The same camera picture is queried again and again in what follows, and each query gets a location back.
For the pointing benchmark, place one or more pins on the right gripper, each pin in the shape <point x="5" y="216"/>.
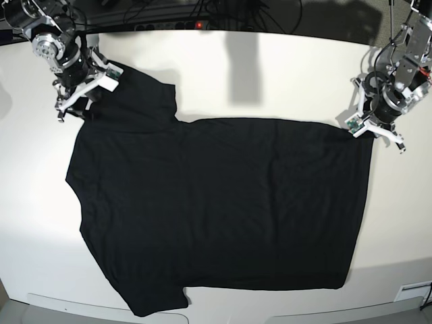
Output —
<point x="74" y="93"/>

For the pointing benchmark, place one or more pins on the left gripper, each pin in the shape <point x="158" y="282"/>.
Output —
<point x="380" y="104"/>

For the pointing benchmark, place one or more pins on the black T-shirt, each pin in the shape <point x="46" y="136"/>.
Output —
<point x="237" y="203"/>

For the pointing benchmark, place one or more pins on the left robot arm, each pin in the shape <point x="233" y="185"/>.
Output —
<point x="399" y="80"/>

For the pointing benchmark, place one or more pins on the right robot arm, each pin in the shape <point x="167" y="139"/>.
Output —
<point x="57" y="32"/>

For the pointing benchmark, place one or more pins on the black power strip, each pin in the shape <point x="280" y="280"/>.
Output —
<point x="176" y="25"/>

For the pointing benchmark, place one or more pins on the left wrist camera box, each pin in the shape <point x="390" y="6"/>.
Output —
<point x="356" y="126"/>

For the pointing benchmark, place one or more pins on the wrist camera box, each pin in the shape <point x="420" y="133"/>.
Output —
<point x="110" y="78"/>
<point x="356" y="126"/>

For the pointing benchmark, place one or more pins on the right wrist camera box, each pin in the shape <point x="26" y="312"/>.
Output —
<point x="110" y="78"/>

